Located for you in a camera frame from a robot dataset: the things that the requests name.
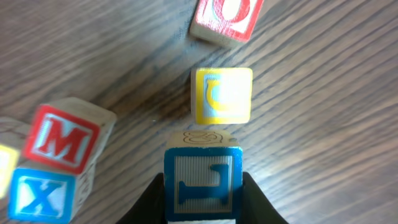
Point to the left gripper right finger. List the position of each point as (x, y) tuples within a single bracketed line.
[(256, 209)]

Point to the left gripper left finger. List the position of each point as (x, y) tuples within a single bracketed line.
[(150, 207)]

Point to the blue L block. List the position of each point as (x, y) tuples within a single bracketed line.
[(203, 176)]

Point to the red M block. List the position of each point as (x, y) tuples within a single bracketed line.
[(69, 133)]

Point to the blue X block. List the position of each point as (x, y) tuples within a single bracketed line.
[(44, 194)]

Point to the yellow C block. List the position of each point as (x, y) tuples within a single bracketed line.
[(221, 95)]

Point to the yellow block left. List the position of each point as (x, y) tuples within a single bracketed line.
[(13, 135)]

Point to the red O block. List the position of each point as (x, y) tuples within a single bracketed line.
[(228, 23)]

